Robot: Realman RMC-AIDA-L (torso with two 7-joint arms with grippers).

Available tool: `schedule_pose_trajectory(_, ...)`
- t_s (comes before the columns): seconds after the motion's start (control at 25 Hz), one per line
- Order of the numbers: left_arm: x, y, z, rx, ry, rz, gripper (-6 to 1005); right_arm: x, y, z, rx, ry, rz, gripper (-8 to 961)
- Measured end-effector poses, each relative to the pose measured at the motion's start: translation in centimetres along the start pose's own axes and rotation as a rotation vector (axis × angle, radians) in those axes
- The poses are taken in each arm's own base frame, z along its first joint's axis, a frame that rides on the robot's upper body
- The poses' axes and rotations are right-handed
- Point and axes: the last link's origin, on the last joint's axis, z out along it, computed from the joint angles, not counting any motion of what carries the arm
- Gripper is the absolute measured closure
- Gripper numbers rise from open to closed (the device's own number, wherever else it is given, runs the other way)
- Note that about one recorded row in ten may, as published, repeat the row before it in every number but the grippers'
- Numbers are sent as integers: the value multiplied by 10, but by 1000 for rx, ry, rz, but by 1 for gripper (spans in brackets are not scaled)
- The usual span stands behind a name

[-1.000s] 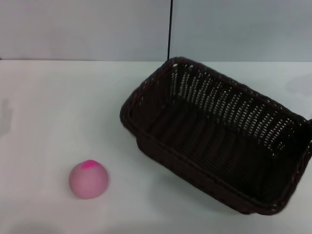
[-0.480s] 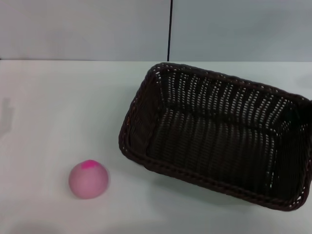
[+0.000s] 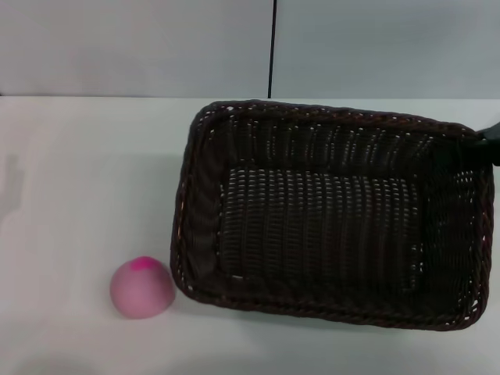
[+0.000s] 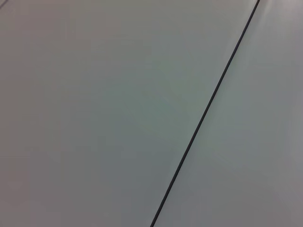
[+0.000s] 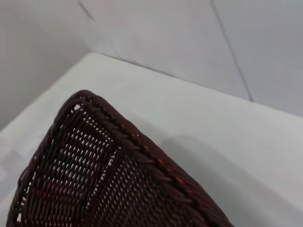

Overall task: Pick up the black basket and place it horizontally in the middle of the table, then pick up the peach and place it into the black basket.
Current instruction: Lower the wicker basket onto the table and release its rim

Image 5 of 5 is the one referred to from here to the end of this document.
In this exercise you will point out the dark brown woven basket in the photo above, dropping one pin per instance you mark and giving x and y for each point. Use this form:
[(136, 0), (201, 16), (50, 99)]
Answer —
[(118, 189)]

